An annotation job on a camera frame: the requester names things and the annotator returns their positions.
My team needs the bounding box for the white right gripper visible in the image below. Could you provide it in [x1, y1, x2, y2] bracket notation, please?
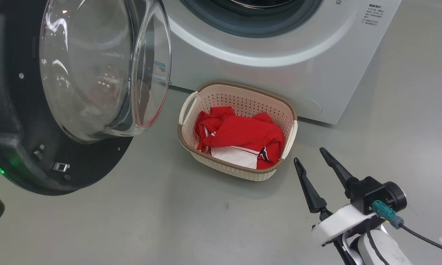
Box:
[294, 147, 386, 265]

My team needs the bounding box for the red and white garment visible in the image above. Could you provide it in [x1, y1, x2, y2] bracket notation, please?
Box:
[194, 106, 286, 170]

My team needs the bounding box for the round glass washing machine door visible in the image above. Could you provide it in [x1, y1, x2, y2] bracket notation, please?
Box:
[0, 0, 172, 196]

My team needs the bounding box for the cream perforated laundry basket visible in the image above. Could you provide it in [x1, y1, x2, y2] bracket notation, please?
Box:
[178, 81, 298, 182]

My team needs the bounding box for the white washing machine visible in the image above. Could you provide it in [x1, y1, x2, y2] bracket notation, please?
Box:
[162, 0, 403, 125]

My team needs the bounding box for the printed text sticker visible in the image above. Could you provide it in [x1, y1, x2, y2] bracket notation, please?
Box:
[361, 4, 382, 28]

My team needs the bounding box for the blue energy label sticker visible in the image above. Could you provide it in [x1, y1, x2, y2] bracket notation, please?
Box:
[152, 60, 169, 86]

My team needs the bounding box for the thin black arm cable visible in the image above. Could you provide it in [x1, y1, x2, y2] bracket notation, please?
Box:
[366, 219, 391, 265]

